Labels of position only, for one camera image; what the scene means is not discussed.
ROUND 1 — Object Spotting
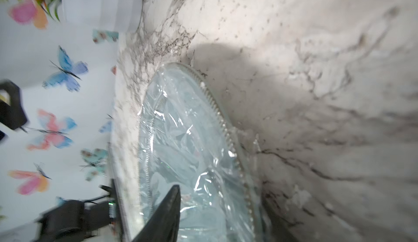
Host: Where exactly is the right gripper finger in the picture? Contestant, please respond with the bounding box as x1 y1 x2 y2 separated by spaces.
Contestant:
132 185 181 242

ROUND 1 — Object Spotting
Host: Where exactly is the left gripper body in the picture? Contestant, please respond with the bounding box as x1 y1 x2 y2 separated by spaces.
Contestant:
1 79 28 133

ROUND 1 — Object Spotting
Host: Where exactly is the teal ceramic plate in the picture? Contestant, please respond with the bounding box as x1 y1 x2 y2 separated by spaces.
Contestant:
137 62 265 242

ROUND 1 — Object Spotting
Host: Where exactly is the clear plastic wrap sheet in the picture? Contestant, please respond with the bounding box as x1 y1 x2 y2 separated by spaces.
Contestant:
135 62 272 242

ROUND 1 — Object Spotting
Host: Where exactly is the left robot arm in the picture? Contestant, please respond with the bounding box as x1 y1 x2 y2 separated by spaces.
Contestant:
1 97 115 242

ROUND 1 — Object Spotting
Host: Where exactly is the potted plant white pot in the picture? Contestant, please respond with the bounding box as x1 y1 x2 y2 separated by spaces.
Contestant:
0 0 144 34

